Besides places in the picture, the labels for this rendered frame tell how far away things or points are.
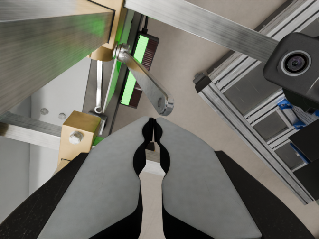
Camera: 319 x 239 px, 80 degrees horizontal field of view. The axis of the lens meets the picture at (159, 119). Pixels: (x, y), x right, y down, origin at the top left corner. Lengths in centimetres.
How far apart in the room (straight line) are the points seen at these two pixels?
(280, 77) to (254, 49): 9
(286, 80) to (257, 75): 86
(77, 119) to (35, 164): 48
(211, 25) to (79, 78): 39
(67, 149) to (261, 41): 33
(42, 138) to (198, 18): 30
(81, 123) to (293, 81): 29
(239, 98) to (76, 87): 80
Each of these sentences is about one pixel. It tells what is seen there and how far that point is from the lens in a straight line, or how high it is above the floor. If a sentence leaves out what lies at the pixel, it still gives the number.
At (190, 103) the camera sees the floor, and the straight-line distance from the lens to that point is 126.
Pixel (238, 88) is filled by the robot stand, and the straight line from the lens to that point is 106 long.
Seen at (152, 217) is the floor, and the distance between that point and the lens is 208.
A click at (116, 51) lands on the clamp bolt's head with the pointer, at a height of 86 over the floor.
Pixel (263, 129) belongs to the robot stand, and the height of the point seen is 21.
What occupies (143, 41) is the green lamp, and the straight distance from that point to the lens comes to 43.
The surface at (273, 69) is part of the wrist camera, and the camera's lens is 21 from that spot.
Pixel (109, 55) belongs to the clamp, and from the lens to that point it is 28.
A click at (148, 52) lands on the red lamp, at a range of 43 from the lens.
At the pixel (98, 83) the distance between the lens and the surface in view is 46.
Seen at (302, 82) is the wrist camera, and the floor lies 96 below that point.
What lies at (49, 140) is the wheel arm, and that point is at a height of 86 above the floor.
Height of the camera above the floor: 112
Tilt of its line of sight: 60 degrees down
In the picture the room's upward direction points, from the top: 179 degrees clockwise
